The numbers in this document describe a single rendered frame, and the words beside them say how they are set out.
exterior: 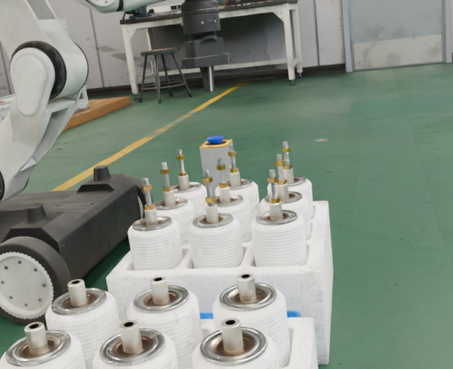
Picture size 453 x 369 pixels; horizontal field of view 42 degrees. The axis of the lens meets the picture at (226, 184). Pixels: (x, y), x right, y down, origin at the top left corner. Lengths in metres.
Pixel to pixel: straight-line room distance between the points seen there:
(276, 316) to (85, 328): 0.25
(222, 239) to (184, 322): 0.30
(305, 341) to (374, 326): 0.41
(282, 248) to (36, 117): 0.71
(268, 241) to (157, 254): 0.21
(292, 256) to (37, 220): 0.63
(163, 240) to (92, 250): 0.44
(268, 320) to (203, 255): 0.34
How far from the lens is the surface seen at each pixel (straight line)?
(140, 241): 1.08
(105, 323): 0.82
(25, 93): 1.45
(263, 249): 1.03
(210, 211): 1.06
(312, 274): 1.00
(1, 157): 1.58
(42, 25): 1.48
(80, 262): 1.44
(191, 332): 0.79
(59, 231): 1.38
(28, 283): 1.37
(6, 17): 1.51
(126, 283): 1.09
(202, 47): 1.40
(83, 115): 4.65
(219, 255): 1.05
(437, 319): 1.23
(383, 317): 1.23
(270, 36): 6.17
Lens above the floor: 0.59
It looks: 15 degrees down
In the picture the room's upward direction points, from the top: 7 degrees counter-clockwise
